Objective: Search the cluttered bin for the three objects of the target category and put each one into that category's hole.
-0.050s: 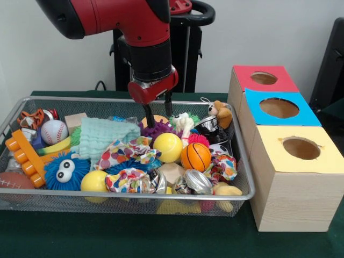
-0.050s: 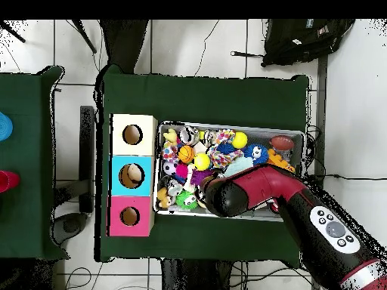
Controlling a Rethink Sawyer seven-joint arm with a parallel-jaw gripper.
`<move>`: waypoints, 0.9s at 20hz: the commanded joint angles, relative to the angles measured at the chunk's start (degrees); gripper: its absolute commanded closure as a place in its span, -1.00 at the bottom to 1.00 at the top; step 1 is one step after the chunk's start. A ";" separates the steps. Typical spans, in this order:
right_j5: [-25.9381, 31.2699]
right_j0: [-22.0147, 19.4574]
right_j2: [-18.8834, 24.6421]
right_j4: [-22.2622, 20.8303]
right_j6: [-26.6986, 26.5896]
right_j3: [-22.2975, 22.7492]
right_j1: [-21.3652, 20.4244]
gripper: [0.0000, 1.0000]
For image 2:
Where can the black backpack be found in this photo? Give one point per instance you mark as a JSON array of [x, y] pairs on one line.
[[302, 42]]

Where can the beige rounded toy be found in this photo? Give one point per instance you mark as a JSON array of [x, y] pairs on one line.
[[134, 175]]

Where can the blue fuzzy toy with eyes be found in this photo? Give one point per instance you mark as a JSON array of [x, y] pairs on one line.
[[259, 154]]

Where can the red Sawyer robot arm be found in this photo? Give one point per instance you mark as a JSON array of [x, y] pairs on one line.
[[266, 187]]

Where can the small brown football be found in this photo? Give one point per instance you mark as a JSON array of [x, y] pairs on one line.
[[282, 143]]

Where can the dark green table cloth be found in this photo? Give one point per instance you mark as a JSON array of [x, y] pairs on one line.
[[199, 96], [30, 151]]

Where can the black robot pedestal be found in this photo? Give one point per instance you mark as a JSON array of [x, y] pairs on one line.
[[199, 278]]

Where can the red cup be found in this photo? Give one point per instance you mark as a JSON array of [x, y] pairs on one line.
[[7, 181]]

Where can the blue round object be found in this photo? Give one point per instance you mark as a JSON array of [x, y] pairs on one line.
[[5, 127]]

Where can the orange plastic building block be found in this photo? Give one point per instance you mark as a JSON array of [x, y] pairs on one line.
[[279, 160]]

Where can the small orange basketball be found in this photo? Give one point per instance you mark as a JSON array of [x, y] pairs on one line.
[[186, 154]]

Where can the purple spiky ball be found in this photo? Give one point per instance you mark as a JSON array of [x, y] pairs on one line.
[[198, 175]]

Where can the clear mesh bin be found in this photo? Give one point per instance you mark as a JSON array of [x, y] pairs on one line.
[[175, 212]]

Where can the mint green knitted cloth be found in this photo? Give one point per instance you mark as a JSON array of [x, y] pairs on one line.
[[239, 164]]

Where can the wooden box with three holes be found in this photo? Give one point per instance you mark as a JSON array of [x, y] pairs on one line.
[[147, 181]]

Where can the colourful polka dot cloth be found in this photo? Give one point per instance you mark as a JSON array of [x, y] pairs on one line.
[[225, 156]]

